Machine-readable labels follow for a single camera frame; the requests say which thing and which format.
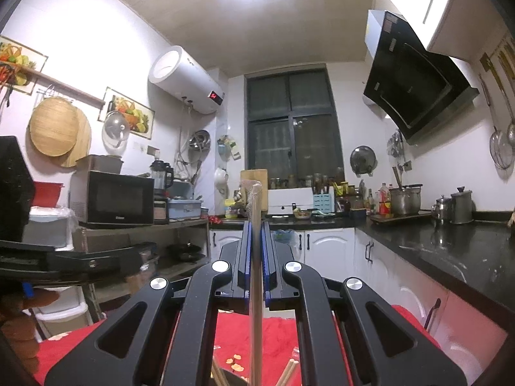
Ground plastic drawer unit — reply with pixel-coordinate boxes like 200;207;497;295
22;206;89;330

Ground black wok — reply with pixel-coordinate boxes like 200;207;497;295
167;242;206;262

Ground wooden wall rail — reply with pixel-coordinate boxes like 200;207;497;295
18;66;106;108

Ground white lower cabinets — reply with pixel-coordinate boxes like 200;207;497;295
209;227;508;371

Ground row of hanging kitchen utensils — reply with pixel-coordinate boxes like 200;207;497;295
479;36;515;170

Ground wooden cutting board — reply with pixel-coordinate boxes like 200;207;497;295
240;169;269;214

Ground blue plastic bag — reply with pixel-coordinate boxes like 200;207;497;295
274;229;300;246

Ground white water heater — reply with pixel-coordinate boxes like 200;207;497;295
148;46;225;115

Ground black kitchen countertop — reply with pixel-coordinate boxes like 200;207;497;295
209;209;515;310

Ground hanging steel bowl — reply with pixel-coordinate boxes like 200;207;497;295
189;130;211;150

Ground row of glass jars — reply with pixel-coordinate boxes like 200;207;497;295
269;173;347;189

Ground grey lidded container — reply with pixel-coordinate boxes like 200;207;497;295
76;155;123;174

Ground person's left hand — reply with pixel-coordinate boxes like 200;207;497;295
0;289;61;374

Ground black blender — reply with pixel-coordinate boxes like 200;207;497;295
151;160;174;199

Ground red plastic basin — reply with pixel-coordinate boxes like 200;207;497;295
32;182;65;207

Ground fruit wall picture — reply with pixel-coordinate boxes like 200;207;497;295
0;36;49;95
98;87;155;136

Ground black range hood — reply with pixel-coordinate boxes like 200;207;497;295
363;9;480;145

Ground white cabinets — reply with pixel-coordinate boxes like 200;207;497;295
418;0;511;63
209;227;508;371

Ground dark kitchen window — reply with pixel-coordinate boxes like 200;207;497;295
245;63;344;188

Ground white upper cabinets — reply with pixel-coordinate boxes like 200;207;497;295
418;0;511;63

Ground metal shelf rack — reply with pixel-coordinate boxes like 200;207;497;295
72;218;211;302

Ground black microwave oven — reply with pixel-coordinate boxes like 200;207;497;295
70;170;155;226

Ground blue plastic box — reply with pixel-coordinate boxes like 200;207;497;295
167;197;203;221

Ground blue knife holder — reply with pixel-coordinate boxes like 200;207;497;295
313;193;335;214

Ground small steel kettle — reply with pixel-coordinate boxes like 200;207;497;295
432;195;451;221

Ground glass pot lid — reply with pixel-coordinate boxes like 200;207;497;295
102;110;131;149

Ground red floral blanket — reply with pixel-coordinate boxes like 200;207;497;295
34;305;443;386

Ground steel canister with lid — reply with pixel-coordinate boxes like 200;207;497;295
450;186;473;225

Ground chopstick pair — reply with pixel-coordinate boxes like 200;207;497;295
277;357;299;386
241;179;265;386
209;364;228;386

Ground large steel pot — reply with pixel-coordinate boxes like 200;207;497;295
388;184;423;215

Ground dark hanging pan lid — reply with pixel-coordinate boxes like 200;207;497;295
350;145;377;178

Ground round woven bamboo tray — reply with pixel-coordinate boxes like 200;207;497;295
29;97;79;157

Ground cooking oil bottle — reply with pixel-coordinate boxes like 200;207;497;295
378;183;393;215

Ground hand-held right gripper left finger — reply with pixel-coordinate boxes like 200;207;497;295
44;222;253;386

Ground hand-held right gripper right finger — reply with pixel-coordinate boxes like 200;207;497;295
261;222;467;386

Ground round wooden board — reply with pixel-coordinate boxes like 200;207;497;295
60;105;92;168

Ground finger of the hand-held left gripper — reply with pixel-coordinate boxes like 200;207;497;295
46;242;158;276

